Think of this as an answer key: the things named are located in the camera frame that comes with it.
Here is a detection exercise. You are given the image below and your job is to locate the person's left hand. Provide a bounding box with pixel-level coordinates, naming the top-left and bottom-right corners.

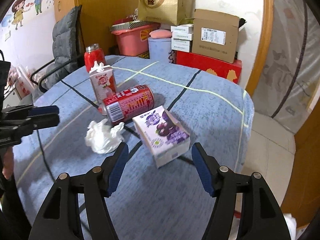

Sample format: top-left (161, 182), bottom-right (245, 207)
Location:
top-left (1, 150), bottom-right (14, 180)

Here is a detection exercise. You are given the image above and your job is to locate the white tissue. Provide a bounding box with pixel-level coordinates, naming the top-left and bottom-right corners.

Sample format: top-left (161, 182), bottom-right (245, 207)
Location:
top-left (84, 119), bottom-right (125, 155)

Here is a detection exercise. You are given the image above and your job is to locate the grey padded chair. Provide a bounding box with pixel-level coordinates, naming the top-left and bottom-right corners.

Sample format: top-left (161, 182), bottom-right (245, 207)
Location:
top-left (32, 5), bottom-right (83, 98)

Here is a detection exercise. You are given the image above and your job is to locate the red printed plastic bag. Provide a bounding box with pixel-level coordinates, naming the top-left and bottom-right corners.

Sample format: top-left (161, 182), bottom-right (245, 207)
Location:
top-left (7, 64), bottom-right (35, 100)

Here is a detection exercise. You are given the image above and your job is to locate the purple milk carton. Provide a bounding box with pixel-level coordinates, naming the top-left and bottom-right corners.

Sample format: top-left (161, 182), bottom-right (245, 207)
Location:
top-left (132, 106), bottom-right (190, 168)

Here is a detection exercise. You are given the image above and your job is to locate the wooden wardrobe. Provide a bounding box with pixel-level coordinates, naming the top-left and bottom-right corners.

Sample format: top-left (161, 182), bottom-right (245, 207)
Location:
top-left (54, 0), bottom-right (144, 63)

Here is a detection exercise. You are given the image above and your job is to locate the printed plastic door curtain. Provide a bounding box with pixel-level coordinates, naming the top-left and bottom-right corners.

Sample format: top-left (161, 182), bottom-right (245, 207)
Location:
top-left (250, 0), bottom-right (320, 135)

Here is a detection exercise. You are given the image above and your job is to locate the pink plastic bucket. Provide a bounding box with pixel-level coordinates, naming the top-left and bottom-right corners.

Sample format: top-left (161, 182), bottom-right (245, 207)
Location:
top-left (111, 22), bottom-right (162, 55)

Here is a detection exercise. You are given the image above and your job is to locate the red gift box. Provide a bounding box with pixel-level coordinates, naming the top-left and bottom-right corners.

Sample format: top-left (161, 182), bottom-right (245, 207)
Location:
top-left (176, 51), bottom-right (242, 85)

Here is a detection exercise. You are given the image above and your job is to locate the black chair frame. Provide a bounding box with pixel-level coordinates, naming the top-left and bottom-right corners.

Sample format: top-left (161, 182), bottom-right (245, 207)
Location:
top-left (30, 55), bottom-right (85, 93)

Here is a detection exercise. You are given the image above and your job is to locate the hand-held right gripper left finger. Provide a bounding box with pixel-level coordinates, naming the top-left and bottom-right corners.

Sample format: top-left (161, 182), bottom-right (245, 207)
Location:
top-left (28, 142), bottom-right (130, 240)

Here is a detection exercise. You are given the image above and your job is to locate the wooden door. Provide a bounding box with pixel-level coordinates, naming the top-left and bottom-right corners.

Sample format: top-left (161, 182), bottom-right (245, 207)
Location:
top-left (280, 120), bottom-right (320, 228)

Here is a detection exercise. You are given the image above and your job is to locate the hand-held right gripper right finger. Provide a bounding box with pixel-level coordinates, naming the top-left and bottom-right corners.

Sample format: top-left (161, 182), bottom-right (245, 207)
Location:
top-left (191, 142), bottom-right (292, 240)

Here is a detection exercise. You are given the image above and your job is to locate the red drink can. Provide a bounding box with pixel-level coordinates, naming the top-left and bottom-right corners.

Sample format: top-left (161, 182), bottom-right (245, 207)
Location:
top-left (101, 84), bottom-right (157, 127)

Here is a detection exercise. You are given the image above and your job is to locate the striped flat box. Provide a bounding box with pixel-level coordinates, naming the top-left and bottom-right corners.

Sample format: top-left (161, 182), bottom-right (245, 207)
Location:
top-left (109, 20), bottom-right (153, 32)

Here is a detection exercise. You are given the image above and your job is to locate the blue bucket pink lid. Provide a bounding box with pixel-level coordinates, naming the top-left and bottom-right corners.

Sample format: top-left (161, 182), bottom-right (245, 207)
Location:
top-left (148, 37), bottom-right (175, 64)

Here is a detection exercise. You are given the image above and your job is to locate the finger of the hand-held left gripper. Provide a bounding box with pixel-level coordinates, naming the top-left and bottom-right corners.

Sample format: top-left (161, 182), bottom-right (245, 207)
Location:
top-left (3, 113), bottom-right (60, 131)
top-left (3, 105), bottom-right (60, 117)

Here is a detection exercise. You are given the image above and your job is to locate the brown cardboard box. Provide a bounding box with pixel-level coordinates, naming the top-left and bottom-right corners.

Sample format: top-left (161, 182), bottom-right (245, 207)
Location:
top-left (191, 9), bottom-right (240, 64)

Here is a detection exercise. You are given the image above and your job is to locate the wooden door frame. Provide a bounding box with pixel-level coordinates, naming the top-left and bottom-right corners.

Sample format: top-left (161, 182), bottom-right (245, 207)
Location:
top-left (244, 0), bottom-right (274, 97)

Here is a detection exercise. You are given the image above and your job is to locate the red glass jar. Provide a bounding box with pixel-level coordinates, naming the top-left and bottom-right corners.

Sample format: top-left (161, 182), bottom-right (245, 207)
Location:
top-left (84, 44), bottom-right (107, 73)

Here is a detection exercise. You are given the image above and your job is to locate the gold paper bag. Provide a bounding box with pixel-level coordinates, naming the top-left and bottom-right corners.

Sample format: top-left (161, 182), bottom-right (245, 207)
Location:
top-left (138, 0), bottom-right (197, 26)

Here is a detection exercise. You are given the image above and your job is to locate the pink strawberry milk carton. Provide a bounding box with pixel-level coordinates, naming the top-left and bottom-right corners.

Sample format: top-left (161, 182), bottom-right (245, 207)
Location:
top-left (89, 61), bottom-right (116, 104)

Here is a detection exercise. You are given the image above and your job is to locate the cartoon couple wall sticker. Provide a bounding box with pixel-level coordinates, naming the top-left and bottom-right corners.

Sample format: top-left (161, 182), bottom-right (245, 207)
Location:
top-left (0, 0), bottom-right (55, 45)

